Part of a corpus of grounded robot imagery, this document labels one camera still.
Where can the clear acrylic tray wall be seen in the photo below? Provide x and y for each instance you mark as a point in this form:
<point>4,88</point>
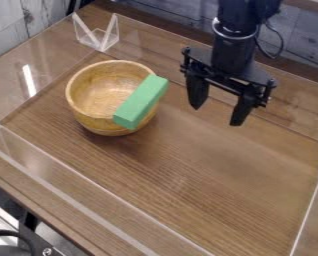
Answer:
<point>100,221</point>

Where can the black table leg bracket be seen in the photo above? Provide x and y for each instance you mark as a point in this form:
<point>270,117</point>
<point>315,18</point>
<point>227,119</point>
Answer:
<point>47,241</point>

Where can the green rectangular block stick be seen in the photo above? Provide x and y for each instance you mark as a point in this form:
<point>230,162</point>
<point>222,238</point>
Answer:
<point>138,104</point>

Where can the wooden bowl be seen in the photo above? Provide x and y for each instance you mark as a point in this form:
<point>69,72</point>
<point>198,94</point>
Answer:
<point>98,89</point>

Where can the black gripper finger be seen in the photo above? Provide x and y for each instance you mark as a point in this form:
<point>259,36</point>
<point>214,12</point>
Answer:
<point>242,109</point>
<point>196,91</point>

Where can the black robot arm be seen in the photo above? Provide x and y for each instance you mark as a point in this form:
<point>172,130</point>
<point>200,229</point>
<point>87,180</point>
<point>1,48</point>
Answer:
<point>227,65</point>

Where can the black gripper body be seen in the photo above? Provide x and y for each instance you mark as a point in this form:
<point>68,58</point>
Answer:
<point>235,83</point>

